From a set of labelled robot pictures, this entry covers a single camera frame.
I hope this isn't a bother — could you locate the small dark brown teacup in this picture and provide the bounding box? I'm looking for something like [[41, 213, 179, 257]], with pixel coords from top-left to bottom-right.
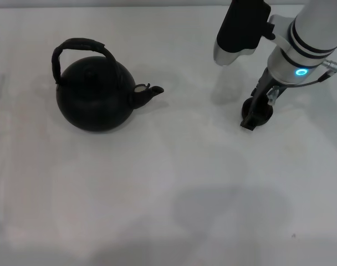
[[242, 97, 274, 127]]

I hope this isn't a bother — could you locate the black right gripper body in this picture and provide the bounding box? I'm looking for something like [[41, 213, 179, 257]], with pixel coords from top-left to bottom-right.
[[251, 66, 283, 105]]

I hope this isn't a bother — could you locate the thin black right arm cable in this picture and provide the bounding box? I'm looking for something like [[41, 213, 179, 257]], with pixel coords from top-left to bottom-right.
[[283, 72, 331, 88]]

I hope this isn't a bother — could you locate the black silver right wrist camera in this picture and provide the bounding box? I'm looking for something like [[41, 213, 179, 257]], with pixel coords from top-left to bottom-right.
[[213, 0, 276, 67]]

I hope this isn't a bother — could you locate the black round teapot with handle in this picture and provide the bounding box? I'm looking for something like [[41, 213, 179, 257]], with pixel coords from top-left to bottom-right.
[[51, 38, 165, 134]]

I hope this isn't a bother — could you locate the clear plastic cable plug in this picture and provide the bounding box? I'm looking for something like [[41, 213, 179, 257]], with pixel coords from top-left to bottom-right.
[[267, 86, 279, 105]]

